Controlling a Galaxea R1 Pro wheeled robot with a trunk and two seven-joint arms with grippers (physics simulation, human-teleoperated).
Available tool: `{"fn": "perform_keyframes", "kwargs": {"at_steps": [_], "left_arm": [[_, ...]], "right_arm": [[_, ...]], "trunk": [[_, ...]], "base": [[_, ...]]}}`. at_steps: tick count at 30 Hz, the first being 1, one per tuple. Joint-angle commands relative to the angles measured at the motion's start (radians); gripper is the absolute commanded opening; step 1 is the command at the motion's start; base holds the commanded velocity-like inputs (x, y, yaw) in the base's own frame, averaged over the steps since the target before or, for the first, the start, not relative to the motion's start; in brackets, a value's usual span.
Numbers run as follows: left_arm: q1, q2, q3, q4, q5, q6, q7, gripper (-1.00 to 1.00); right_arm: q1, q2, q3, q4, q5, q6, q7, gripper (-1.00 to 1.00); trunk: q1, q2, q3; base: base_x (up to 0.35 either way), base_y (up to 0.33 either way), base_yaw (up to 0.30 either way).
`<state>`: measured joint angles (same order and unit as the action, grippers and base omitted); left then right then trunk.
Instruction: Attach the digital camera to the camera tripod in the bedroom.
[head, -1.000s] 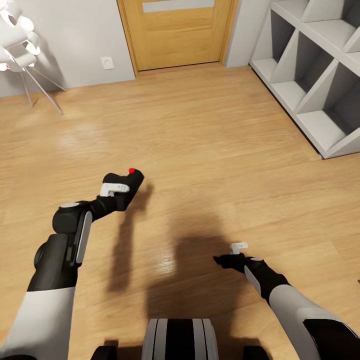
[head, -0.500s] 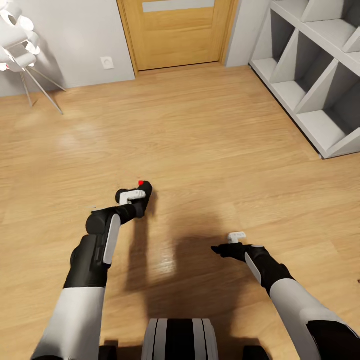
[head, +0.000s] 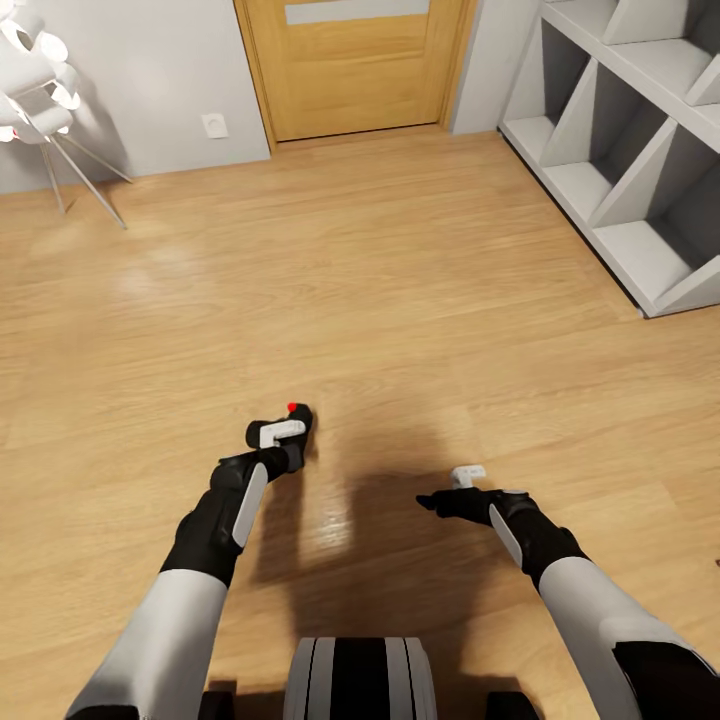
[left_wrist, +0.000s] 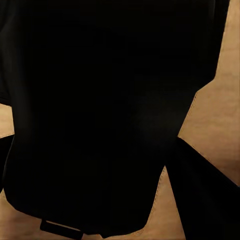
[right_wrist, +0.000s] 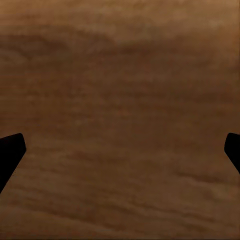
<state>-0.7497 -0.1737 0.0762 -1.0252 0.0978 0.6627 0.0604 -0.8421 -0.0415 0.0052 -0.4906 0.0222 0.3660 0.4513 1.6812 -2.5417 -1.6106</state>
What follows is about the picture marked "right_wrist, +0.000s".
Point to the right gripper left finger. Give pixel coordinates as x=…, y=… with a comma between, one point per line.
x=12, y=150

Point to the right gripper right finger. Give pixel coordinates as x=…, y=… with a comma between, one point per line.
x=232, y=149

